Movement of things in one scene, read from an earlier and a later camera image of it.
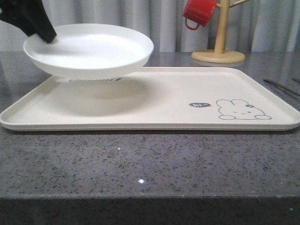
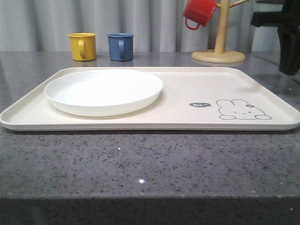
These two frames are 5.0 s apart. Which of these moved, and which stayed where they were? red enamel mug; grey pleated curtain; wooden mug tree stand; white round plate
Moved: white round plate
Stayed: grey pleated curtain; red enamel mug; wooden mug tree stand
